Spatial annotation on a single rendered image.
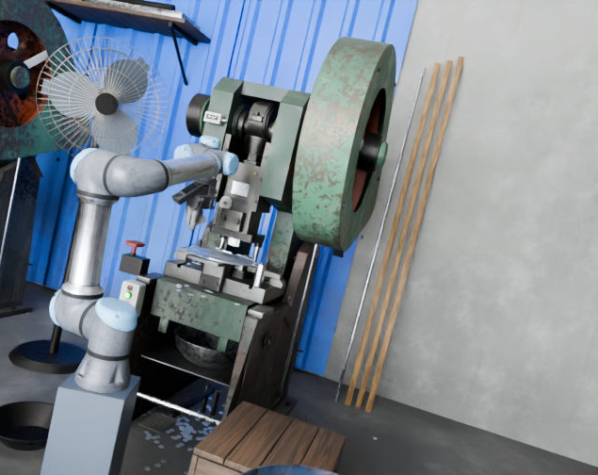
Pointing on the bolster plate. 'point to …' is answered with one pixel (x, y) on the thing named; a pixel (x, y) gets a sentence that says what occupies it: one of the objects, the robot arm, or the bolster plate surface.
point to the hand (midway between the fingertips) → (189, 227)
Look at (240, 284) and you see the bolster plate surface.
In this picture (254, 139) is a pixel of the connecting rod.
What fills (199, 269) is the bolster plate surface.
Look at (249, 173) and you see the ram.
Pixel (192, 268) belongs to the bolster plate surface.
